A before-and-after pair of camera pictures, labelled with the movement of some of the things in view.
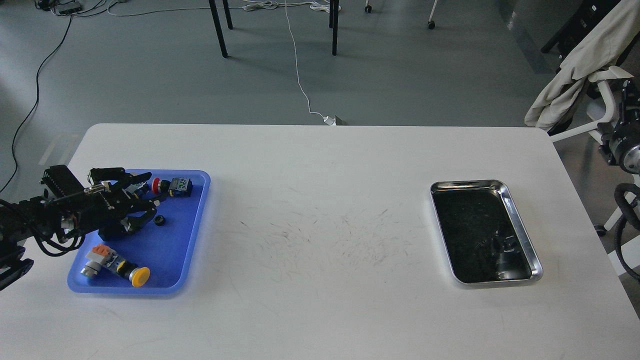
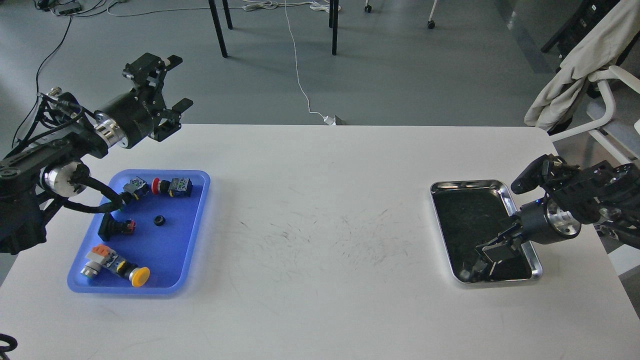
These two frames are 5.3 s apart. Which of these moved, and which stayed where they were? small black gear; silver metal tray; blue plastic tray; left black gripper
Moved: left black gripper
Stayed: blue plastic tray; small black gear; silver metal tray
